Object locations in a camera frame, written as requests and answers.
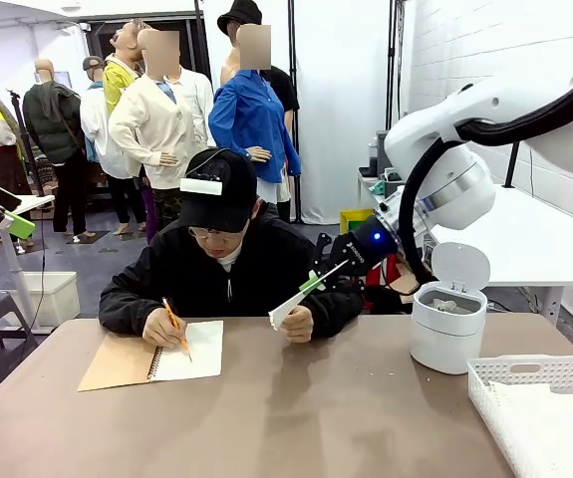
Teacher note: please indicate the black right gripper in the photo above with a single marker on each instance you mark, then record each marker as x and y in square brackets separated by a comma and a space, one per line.
[371, 246]

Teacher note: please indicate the torn white paper sheet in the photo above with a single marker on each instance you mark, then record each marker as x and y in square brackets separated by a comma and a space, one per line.
[285, 311]

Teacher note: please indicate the yellow pencil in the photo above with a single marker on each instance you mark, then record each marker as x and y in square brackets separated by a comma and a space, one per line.
[176, 326]

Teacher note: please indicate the spiral notebook with brown cover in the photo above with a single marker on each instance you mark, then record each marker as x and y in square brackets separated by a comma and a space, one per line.
[186, 358]

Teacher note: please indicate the person's right forearm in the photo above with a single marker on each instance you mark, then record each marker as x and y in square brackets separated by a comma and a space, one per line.
[126, 306]

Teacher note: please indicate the person's left forearm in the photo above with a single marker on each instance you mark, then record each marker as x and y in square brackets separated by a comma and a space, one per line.
[336, 311]

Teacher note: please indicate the crumpled white paper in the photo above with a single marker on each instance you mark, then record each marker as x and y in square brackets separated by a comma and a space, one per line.
[445, 305]

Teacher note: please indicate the person's left hand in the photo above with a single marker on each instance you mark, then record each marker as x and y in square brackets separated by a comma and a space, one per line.
[298, 326]

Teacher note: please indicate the person's right hand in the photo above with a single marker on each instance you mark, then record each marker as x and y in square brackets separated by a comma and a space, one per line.
[161, 331]

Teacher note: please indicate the yellow and green bag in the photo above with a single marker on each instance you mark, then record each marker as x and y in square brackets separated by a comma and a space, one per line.
[356, 221]

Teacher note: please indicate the red storage box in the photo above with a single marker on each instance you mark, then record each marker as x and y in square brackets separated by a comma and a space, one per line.
[390, 271]

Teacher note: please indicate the black tripod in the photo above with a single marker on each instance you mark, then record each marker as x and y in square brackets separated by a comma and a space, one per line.
[27, 144]

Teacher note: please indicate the brown cardboard pieces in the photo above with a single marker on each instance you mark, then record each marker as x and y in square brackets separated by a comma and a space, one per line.
[405, 281]

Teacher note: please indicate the small white side table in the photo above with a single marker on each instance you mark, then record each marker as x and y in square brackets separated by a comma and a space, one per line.
[366, 186]

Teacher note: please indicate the white plastic crate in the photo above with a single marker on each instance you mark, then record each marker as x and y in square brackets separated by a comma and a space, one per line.
[57, 299]

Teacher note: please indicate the dark green jacket mannequin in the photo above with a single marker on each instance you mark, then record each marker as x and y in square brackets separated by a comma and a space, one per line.
[49, 124]

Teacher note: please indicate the white coat mannequin grey cap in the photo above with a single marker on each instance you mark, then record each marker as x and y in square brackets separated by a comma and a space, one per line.
[99, 129]

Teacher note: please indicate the black baseball cap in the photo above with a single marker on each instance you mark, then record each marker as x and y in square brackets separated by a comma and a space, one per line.
[221, 204]

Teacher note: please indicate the white flip-lid trash bin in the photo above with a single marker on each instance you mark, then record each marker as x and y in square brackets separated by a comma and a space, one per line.
[445, 343]

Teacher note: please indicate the person in black hoodie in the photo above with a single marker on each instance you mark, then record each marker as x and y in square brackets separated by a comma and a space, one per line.
[176, 269]

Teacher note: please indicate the cream jacket mannequin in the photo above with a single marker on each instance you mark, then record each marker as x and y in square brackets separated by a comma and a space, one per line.
[146, 124]

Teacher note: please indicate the yellow jacket mannequin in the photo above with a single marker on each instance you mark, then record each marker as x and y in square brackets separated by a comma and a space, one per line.
[116, 79]

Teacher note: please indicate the black light stand pole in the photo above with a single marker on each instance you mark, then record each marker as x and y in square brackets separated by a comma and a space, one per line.
[293, 99]
[393, 50]

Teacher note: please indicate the blue shirt mannequin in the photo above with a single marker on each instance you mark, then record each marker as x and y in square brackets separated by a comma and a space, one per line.
[251, 114]

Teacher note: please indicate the white perforated plastic basket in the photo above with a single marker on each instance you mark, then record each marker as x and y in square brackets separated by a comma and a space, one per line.
[485, 398]

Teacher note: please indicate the large white table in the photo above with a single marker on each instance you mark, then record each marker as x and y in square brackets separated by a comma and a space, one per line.
[540, 244]

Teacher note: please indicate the white paper stack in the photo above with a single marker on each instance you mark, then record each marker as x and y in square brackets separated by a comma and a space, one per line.
[555, 428]

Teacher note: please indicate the black bucket hat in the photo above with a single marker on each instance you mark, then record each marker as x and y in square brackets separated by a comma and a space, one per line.
[238, 15]

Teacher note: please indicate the white head-mounted camera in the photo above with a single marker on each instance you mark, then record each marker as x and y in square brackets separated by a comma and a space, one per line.
[201, 186]

